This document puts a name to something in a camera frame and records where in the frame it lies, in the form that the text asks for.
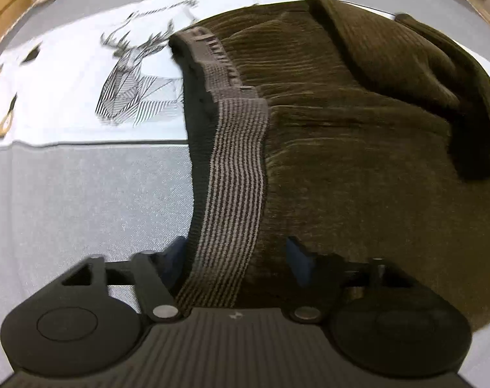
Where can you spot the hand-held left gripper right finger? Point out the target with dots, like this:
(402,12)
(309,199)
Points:
(300,262)

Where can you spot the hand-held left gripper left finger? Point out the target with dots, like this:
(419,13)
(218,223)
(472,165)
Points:
(175,260)

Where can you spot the white printed cloth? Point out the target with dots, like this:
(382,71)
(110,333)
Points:
(67,72)

